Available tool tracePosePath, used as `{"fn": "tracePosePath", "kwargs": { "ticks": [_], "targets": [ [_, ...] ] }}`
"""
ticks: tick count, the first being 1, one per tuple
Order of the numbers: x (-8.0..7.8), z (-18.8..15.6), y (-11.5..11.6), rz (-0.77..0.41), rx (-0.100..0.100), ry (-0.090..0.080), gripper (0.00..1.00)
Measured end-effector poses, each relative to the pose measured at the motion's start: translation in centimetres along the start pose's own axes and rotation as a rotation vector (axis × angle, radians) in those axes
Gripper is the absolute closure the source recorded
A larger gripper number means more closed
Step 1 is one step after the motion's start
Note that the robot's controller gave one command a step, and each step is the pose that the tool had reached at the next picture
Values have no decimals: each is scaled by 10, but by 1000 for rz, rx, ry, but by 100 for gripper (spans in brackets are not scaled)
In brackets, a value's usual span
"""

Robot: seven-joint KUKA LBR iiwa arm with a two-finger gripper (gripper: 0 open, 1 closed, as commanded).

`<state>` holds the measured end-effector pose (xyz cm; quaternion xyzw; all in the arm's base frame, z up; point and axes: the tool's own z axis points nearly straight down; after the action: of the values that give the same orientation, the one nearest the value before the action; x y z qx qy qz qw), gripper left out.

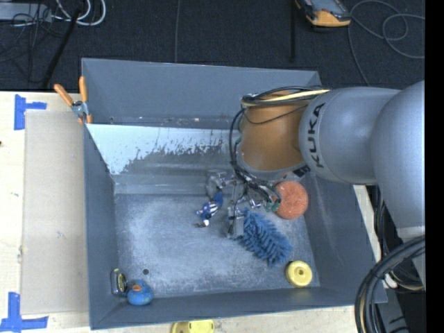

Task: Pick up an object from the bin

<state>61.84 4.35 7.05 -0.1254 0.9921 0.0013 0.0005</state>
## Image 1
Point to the orange round scrubber ball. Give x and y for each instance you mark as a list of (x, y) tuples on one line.
[(293, 200)]

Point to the blue fuzzy duster mitt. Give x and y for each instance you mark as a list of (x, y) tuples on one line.
[(265, 238)]

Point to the blue white striped toy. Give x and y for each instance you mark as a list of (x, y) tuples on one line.
[(210, 209)]

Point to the grey metal bin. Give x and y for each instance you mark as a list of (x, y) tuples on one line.
[(166, 241)]

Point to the black and yellow tape measure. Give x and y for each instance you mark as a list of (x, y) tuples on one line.
[(118, 282)]

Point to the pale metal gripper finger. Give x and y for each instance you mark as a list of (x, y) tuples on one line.
[(236, 224), (216, 180)]

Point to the blue toy duck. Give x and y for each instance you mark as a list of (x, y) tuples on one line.
[(139, 293)]

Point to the pale wood flat board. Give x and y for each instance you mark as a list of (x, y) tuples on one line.
[(52, 203)]

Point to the yellow round disc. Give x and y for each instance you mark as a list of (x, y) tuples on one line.
[(298, 273)]

